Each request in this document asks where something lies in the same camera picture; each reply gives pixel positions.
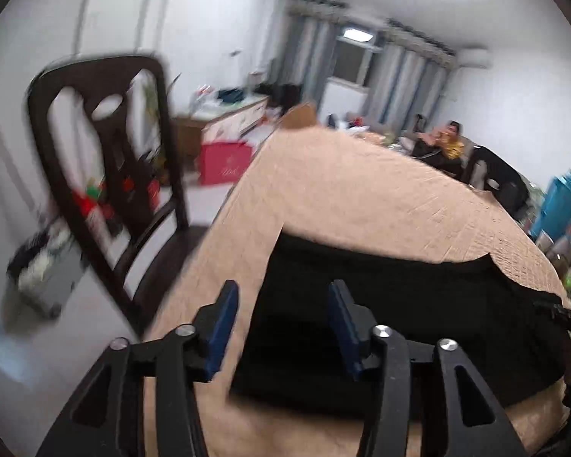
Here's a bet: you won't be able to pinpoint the black pants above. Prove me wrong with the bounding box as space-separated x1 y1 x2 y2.
231 233 567 420

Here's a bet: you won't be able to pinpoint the grey trash bin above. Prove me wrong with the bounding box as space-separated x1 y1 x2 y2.
7 218 85 320

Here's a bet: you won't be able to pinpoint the dark wooden chair near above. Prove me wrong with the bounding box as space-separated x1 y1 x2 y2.
26 54 207 336

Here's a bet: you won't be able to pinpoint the dark wooden chair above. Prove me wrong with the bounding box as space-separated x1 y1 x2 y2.
460 145 529 220
26 54 207 336

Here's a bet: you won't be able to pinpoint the blue thermos jug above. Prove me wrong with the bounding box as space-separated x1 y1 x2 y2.
528 169 571 243

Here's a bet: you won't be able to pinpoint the dark wooden chair far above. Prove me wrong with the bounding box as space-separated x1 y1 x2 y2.
460 145 529 220

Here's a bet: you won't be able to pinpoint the seated person yellow top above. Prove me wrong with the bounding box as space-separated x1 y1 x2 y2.
412 121 464 179

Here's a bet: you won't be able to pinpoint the red gift bag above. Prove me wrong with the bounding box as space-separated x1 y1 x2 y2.
199 141 254 186

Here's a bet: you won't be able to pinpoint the beige quilted bed cover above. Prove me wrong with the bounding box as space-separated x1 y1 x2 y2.
148 126 564 456

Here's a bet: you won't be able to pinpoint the wooden side cabinet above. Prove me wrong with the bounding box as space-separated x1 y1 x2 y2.
171 94 269 168

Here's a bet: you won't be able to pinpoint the striped blue grey curtains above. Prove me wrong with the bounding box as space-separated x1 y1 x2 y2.
265 0 457 132

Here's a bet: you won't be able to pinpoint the white air conditioner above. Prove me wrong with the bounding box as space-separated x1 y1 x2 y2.
457 48 492 69

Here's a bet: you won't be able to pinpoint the window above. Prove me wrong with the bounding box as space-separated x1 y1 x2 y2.
332 24 386 88

